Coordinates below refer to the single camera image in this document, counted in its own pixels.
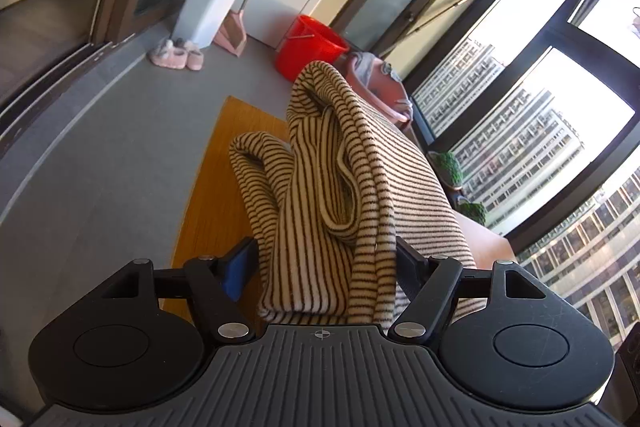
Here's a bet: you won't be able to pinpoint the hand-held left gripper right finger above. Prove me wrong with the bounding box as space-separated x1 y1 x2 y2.
387 237 548 345

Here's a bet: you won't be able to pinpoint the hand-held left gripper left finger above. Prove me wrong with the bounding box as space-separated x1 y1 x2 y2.
100 236 258 343

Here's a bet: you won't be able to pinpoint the striped knit sweater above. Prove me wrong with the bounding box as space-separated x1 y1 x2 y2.
229 61 488 325

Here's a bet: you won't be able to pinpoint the green potted plant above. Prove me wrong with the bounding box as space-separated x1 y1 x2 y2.
457 201 488 225
432 150 463 188

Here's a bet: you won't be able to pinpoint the apartment buildings outside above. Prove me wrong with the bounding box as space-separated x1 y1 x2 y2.
412 39 640 343

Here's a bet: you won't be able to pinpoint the pink plastic basin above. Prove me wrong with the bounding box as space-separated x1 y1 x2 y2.
345 52 415 128

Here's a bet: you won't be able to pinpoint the pale crumpled laundry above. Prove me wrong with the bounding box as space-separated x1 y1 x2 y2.
352 53 403 82

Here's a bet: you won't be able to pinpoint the pink fluffy slipper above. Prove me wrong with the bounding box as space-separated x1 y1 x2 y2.
184 41 205 72
150 39 187 68

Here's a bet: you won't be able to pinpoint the red plastic bucket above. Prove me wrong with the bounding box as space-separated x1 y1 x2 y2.
274 14 350 82

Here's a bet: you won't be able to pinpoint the wooden mop pole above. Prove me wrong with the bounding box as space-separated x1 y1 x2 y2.
382 0 496 58

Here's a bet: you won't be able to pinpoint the white bin with black lid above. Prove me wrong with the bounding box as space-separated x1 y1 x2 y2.
172 0 249 50

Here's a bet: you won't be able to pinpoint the black window frame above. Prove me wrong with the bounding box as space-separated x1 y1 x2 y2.
400 0 640 358

